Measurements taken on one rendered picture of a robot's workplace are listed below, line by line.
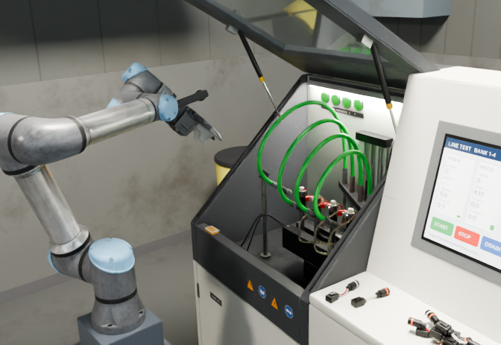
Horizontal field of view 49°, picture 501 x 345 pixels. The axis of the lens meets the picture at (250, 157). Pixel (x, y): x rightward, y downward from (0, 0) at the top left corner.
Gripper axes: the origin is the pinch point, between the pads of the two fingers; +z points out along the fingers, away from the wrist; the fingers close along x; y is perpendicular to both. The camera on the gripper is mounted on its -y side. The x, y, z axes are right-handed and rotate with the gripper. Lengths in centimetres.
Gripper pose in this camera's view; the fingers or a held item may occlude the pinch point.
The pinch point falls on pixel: (216, 135)
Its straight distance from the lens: 182.8
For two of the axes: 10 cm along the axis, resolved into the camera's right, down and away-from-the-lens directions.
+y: -6.0, 7.8, -1.9
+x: 3.6, 0.5, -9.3
